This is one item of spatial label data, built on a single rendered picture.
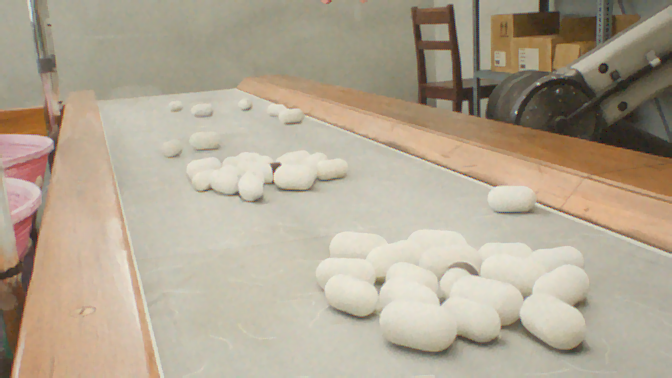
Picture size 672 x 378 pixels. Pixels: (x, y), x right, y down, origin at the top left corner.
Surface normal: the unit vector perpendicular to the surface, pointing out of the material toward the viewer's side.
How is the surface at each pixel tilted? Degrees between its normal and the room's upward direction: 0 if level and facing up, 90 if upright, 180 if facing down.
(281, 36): 90
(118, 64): 90
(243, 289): 0
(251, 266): 0
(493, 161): 45
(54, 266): 3
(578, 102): 89
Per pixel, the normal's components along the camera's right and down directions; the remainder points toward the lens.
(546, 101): 0.10, 0.22
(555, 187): -0.71, -0.60
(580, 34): 0.18, 0.47
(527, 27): 0.33, 0.19
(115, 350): -0.06, -0.97
